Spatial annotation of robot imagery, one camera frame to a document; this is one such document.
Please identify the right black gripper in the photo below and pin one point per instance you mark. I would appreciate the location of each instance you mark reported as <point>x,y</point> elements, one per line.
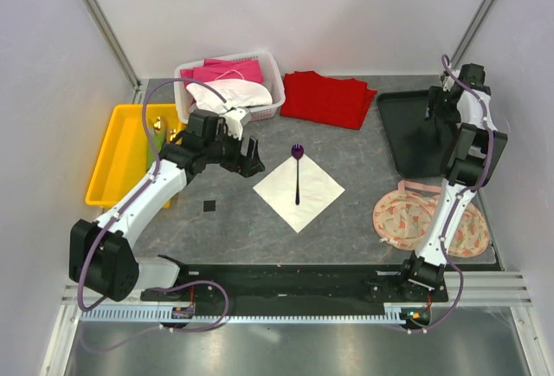
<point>435,95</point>

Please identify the yellow plastic tray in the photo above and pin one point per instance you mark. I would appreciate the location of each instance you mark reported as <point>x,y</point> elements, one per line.
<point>121,161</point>

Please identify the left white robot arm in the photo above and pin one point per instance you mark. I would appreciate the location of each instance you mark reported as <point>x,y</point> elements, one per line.
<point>101,252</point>

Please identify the grey slotted cable duct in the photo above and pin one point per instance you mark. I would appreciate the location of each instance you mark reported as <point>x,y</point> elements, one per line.
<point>184,313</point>

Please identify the small black square marker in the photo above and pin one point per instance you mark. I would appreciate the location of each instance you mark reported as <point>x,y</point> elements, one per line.
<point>209,205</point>

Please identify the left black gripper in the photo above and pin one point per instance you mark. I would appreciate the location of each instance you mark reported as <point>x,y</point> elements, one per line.
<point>246,167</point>

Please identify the white cloth in basket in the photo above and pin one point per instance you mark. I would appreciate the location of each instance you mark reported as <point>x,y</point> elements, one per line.
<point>236,92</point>

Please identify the pink cloth in basket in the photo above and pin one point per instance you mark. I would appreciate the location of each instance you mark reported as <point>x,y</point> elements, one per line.
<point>214,69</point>

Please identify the white paper napkin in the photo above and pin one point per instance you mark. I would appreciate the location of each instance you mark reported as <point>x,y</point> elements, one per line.
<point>317,191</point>

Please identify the red folded cloth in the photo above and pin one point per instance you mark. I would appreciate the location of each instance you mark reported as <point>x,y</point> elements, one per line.
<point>325,100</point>

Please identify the gold utensil in green napkin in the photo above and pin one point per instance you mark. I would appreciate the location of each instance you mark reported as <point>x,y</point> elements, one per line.
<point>158,125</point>

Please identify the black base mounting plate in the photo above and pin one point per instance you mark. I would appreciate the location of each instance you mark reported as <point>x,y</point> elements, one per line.
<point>295,289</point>

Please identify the black plastic tray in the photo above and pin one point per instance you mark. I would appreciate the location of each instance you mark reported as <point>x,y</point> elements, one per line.
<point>418,146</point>

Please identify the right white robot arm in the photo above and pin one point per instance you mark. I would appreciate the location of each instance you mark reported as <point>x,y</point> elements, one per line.
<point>468,165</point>

